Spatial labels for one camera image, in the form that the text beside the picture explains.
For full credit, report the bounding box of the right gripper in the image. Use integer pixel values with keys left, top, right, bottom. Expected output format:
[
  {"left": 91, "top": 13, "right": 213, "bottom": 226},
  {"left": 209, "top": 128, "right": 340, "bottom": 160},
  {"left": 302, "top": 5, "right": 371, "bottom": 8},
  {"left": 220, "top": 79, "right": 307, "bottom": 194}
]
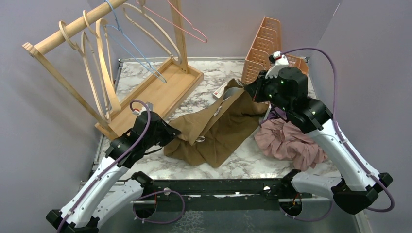
[{"left": 245, "top": 69, "right": 292, "bottom": 114}]

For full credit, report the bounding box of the brown skirt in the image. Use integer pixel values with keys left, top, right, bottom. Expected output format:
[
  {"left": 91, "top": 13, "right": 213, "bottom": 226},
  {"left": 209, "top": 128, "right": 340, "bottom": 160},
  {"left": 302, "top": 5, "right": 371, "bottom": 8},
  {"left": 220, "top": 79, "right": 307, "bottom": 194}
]
[{"left": 164, "top": 79, "right": 268, "bottom": 168}]

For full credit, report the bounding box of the pink wire hanger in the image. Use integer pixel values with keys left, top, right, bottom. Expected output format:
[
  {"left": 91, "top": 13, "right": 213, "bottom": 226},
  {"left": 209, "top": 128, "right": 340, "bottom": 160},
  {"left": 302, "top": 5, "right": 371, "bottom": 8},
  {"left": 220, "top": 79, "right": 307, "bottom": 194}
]
[{"left": 136, "top": 0, "right": 208, "bottom": 44}]

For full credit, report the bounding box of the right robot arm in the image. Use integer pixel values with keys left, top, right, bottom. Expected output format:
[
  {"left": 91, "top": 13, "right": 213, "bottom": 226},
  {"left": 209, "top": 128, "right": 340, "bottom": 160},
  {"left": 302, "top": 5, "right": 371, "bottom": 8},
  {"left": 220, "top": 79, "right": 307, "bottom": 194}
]
[{"left": 244, "top": 67, "right": 393, "bottom": 215}]

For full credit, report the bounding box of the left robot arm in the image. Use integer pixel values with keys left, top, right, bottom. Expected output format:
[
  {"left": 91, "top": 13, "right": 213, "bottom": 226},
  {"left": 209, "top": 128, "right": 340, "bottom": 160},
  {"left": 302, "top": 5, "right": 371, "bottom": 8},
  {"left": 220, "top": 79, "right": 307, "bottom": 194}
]
[{"left": 46, "top": 110, "right": 181, "bottom": 233}]

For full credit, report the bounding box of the pink skirt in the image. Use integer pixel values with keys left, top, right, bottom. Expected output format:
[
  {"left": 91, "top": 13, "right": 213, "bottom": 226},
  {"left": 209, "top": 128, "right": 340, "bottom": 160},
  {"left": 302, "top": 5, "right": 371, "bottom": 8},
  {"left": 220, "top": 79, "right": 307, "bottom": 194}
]
[{"left": 254, "top": 118, "right": 328, "bottom": 171}]

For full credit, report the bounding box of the wooden hanger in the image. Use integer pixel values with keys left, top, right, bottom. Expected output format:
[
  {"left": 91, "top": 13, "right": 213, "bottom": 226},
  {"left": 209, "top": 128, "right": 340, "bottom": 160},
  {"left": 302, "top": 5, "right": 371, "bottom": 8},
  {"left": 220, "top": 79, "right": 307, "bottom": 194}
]
[
  {"left": 58, "top": 20, "right": 111, "bottom": 123},
  {"left": 122, "top": 0, "right": 183, "bottom": 65},
  {"left": 83, "top": 10, "right": 121, "bottom": 113}
]

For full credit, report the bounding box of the wooden hanger leftmost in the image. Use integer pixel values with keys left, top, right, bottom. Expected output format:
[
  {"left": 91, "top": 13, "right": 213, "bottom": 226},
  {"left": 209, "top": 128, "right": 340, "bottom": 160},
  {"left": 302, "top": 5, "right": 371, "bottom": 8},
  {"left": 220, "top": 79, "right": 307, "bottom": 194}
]
[{"left": 58, "top": 20, "right": 111, "bottom": 123}]

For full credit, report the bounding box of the wooden hanger right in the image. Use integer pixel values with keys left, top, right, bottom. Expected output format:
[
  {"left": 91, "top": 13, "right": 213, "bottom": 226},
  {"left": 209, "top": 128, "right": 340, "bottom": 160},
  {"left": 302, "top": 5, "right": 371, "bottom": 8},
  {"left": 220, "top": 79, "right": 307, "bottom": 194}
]
[{"left": 122, "top": 0, "right": 183, "bottom": 65}]

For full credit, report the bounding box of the purple garment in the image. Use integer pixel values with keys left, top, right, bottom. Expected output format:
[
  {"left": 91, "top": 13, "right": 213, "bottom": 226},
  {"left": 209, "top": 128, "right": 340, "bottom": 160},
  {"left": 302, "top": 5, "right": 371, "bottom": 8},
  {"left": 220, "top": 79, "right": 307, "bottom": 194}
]
[{"left": 260, "top": 107, "right": 287, "bottom": 124}]

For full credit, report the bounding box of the peach plastic file organizer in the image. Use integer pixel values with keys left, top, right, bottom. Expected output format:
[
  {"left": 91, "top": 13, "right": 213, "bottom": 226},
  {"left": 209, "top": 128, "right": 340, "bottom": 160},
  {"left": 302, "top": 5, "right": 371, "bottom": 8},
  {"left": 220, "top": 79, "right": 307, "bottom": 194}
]
[{"left": 240, "top": 17, "right": 309, "bottom": 86}]

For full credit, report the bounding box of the wooden clothes rack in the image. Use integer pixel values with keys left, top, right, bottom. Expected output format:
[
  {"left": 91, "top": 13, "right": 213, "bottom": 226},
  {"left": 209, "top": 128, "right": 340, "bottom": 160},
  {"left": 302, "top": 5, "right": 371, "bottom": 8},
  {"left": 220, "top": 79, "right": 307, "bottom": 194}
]
[{"left": 22, "top": 0, "right": 206, "bottom": 139}]

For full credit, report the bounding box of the small white red box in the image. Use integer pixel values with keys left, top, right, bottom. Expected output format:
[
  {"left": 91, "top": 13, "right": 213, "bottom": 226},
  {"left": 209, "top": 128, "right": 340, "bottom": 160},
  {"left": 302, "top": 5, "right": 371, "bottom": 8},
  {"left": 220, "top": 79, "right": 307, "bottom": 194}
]
[{"left": 212, "top": 82, "right": 227, "bottom": 100}]

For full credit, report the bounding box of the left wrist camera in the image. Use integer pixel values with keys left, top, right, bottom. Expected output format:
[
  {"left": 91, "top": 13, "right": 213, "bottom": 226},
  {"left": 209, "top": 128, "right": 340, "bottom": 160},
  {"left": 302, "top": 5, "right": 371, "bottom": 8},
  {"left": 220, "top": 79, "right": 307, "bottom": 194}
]
[{"left": 132, "top": 102, "right": 154, "bottom": 116}]

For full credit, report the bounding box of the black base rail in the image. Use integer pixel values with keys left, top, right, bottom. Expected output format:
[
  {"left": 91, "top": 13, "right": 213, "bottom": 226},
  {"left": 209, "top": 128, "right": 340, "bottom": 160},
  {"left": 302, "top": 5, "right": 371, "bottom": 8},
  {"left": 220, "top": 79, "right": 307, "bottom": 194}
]
[{"left": 80, "top": 177, "right": 342, "bottom": 213}]

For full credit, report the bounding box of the blue wire hanger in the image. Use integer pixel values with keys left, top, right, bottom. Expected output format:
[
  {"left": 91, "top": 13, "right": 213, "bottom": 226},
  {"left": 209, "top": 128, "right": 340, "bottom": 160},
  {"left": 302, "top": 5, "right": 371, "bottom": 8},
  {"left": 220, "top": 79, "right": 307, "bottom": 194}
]
[{"left": 104, "top": 0, "right": 167, "bottom": 83}]

